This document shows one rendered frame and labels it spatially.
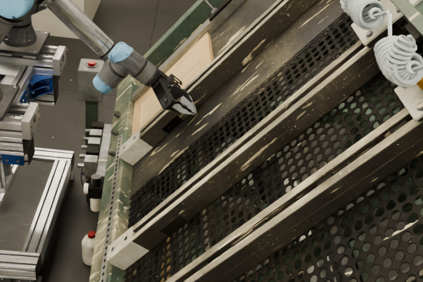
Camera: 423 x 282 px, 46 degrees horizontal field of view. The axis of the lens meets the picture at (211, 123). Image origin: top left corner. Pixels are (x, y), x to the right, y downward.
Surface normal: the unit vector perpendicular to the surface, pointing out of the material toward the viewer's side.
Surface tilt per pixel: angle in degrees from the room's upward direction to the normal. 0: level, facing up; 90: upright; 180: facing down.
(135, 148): 90
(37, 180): 0
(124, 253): 90
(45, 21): 90
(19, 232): 0
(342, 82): 90
